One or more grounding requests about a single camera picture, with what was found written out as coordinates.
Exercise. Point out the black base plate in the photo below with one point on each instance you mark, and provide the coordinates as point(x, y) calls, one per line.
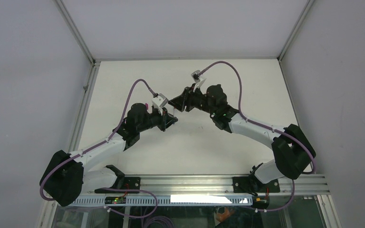
point(125, 183)
point(243, 184)

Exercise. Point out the orange object under table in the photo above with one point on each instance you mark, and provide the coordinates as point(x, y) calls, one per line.
point(223, 213)

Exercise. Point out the aluminium mounting rail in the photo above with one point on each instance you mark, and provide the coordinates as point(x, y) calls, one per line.
point(164, 185)

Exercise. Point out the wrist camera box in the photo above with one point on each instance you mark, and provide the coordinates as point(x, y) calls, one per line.
point(198, 78)
point(159, 102)

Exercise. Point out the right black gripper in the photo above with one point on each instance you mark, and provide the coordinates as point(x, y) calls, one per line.
point(179, 101)

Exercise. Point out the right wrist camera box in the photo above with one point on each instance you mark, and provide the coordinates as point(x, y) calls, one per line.
point(198, 78)

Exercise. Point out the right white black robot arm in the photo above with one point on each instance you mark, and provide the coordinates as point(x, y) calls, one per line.
point(291, 150)

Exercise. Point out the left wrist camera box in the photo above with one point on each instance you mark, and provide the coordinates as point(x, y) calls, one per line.
point(159, 102)

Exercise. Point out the white slotted cable duct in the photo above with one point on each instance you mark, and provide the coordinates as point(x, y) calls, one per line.
point(172, 200)

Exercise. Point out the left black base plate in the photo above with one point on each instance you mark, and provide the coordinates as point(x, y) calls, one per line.
point(125, 183)

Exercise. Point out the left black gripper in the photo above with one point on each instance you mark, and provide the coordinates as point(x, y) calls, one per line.
point(165, 120)

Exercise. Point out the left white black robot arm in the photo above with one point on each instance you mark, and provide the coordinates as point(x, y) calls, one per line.
point(70, 174)

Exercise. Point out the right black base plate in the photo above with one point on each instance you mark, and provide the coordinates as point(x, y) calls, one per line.
point(243, 184)

